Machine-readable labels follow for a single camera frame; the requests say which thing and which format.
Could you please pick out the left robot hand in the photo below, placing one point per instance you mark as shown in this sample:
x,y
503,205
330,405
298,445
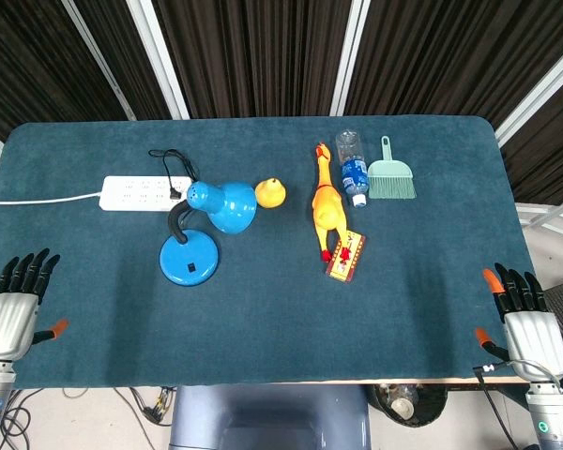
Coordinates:
x,y
8,316

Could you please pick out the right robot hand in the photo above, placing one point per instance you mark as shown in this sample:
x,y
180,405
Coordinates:
x,y
530,328

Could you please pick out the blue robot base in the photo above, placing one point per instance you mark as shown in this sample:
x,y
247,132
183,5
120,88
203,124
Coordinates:
x,y
269,417

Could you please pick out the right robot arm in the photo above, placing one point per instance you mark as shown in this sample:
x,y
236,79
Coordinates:
x,y
551,417

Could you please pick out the blue desk lamp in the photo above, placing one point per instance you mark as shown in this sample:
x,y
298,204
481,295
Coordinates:
x,y
206,220

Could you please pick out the black waste bin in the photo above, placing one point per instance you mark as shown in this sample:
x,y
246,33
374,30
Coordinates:
x,y
410,403

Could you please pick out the white power strip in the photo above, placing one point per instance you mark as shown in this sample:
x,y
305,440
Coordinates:
x,y
141,193

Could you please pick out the red yellow snack packet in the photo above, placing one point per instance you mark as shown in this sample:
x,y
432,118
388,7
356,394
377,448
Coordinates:
x,y
347,258

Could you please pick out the mint green hand brush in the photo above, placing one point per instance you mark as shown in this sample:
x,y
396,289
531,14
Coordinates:
x,y
389,180

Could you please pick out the yellow rubber chicken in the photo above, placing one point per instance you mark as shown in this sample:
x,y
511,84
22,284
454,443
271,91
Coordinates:
x,y
327,206

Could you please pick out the clear plastic water bottle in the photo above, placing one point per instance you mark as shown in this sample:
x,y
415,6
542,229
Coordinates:
x,y
353,169

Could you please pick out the teal table cloth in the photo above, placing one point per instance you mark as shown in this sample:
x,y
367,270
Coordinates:
x,y
272,304

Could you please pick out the yellow pear toy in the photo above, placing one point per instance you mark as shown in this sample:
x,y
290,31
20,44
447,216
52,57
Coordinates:
x,y
270,193

